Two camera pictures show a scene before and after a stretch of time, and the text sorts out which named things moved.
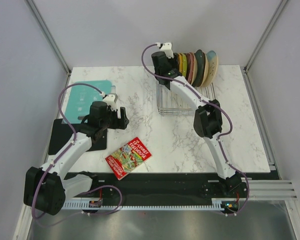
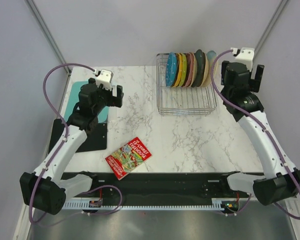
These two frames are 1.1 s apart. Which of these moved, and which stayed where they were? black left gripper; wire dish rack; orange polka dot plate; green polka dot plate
Moved: black left gripper
Stayed: green polka dot plate; orange polka dot plate; wire dish rack
